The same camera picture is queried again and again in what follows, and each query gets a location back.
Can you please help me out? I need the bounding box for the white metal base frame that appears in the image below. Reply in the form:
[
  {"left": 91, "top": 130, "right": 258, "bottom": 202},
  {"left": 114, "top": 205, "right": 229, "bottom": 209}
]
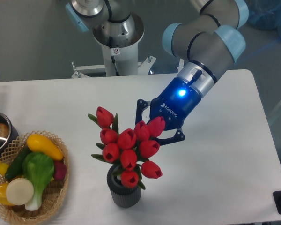
[{"left": 71, "top": 55, "right": 156, "bottom": 78}]

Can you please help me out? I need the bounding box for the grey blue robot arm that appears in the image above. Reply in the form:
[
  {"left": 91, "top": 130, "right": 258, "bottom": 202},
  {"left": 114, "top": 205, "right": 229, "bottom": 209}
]
[{"left": 66, "top": 0, "right": 249, "bottom": 145}]

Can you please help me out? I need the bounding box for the green bok choy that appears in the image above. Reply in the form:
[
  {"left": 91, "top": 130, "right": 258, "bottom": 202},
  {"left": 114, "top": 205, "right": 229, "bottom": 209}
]
[{"left": 22, "top": 152, "right": 54, "bottom": 211}]

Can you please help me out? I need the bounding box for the yellow squash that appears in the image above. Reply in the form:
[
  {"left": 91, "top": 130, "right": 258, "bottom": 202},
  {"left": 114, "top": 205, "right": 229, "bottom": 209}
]
[{"left": 26, "top": 134, "right": 64, "bottom": 161}]

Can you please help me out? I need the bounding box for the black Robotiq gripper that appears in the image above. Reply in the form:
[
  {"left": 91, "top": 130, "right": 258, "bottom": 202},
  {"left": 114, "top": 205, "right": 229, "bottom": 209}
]
[{"left": 135, "top": 77, "right": 201, "bottom": 145}]

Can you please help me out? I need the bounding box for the small yellow banana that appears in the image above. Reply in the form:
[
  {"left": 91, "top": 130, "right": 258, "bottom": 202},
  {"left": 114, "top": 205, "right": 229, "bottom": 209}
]
[{"left": 0, "top": 161, "right": 9, "bottom": 177}]

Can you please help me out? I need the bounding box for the yellow bell pepper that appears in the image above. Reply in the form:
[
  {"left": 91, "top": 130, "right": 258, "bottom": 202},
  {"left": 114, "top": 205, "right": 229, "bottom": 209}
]
[{"left": 0, "top": 183, "right": 14, "bottom": 206}]

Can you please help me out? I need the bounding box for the red radish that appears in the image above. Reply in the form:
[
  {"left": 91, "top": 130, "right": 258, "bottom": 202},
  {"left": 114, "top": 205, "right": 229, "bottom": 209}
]
[{"left": 53, "top": 161, "right": 67, "bottom": 180}]

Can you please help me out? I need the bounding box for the red tulip bouquet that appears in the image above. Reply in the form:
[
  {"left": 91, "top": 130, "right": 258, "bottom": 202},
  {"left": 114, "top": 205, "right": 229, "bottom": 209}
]
[{"left": 88, "top": 106, "right": 165, "bottom": 189}]

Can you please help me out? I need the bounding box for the woven wicker basket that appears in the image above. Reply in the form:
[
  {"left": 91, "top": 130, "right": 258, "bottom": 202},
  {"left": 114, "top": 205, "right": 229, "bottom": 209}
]
[{"left": 0, "top": 131, "right": 70, "bottom": 225}]

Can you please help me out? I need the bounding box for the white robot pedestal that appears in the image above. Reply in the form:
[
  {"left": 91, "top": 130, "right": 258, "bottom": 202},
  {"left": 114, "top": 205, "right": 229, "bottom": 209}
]
[{"left": 92, "top": 12, "right": 144, "bottom": 76}]

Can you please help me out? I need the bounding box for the dark green cucumber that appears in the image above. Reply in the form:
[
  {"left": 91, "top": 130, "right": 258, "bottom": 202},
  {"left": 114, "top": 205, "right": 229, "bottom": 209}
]
[{"left": 4, "top": 145, "right": 31, "bottom": 181}]

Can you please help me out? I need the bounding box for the white round onion slice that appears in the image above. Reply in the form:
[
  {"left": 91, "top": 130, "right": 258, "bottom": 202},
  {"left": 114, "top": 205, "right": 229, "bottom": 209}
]
[{"left": 6, "top": 178, "right": 34, "bottom": 205}]

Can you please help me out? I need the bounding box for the dark grey ribbed vase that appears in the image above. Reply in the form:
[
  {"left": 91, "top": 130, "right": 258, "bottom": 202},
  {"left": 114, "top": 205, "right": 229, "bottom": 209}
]
[{"left": 107, "top": 165, "right": 141, "bottom": 208}]

